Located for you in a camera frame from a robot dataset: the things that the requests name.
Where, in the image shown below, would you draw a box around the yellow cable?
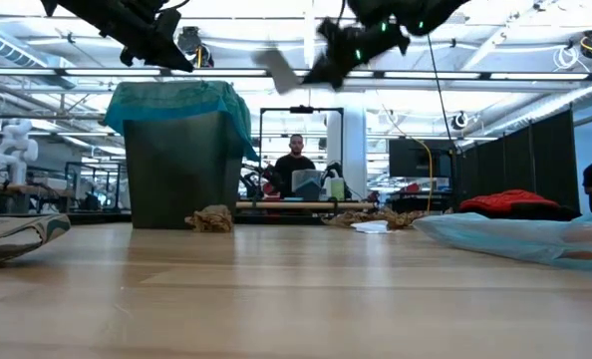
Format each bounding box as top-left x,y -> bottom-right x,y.
383,104 -> 435,215

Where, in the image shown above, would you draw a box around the wooden background table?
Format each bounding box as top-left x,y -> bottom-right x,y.
235,199 -> 377,211

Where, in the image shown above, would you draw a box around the white paper scrap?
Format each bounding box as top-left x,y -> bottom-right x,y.
350,219 -> 391,235

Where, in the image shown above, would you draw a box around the black background desk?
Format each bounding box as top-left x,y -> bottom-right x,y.
388,191 -> 456,215

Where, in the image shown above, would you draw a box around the dark grey trash bin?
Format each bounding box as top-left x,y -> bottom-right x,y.
123,110 -> 245,230

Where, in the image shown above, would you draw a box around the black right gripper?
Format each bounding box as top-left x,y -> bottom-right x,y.
303,18 -> 411,92

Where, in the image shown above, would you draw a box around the grey blue box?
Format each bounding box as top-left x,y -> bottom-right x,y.
290,169 -> 324,202

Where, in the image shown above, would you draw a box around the background workbench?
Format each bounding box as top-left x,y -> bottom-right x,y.
0,182 -> 78,214

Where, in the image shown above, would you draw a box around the teal plastic trash bag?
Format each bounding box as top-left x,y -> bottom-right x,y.
103,80 -> 261,164

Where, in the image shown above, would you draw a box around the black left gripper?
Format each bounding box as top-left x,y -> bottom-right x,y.
107,0 -> 196,74

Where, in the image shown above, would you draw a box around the green bottle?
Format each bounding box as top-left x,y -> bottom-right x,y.
329,177 -> 347,202

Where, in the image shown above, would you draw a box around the long black hanging cable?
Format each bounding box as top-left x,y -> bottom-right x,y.
427,34 -> 457,151

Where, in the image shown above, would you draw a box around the black partition screen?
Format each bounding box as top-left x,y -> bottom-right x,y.
453,109 -> 581,214

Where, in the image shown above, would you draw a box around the brown paper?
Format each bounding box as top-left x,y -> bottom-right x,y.
184,203 -> 235,233
324,209 -> 372,228
400,209 -> 429,228
375,206 -> 415,230

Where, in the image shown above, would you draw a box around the light blue plastic bags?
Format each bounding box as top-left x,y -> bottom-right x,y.
412,210 -> 592,274

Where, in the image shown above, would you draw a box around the red and black work glove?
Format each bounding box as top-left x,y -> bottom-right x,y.
457,188 -> 584,222

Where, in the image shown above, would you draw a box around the black monitor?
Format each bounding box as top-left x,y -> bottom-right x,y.
388,138 -> 454,180

